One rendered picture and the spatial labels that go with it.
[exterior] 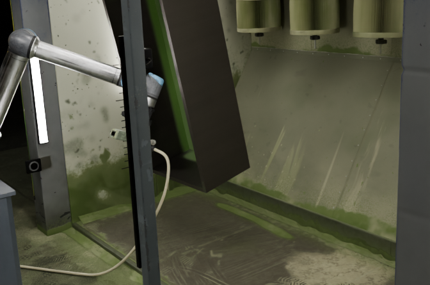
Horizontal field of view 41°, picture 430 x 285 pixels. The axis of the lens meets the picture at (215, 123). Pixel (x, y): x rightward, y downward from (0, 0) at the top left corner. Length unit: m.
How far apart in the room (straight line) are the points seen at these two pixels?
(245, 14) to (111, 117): 1.22
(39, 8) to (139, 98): 2.00
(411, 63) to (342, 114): 2.38
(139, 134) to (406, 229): 0.89
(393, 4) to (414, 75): 1.93
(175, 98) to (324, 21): 1.09
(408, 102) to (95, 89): 2.78
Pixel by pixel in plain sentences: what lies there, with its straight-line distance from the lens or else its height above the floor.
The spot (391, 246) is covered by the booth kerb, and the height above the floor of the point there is 0.13.
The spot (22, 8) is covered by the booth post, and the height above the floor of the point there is 1.51.
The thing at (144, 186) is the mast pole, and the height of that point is 0.93.
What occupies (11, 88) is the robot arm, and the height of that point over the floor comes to 1.13.
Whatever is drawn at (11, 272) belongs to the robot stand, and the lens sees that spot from 3.18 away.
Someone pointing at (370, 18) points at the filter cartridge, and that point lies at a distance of 3.44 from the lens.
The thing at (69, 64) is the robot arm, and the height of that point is 1.25.
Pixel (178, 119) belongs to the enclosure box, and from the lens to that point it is 3.78.
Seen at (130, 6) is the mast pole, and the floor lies 1.53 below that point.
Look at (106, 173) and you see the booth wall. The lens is 4.15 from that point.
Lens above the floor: 1.57
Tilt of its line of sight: 13 degrees down
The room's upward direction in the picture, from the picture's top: 3 degrees counter-clockwise
